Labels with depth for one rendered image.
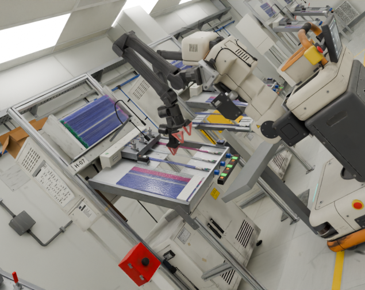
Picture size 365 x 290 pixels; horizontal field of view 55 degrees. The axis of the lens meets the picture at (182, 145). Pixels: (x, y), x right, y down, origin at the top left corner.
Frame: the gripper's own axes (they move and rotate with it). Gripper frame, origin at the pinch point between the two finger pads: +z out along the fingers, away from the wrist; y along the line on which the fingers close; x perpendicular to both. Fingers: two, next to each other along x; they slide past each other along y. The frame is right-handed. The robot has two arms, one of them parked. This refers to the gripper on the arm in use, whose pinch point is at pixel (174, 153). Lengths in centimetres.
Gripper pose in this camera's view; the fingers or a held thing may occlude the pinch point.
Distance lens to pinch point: 249.5
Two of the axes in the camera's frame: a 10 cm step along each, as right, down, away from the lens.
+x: 9.0, 1.6, -4.1
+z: 0.7, 8.8, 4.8
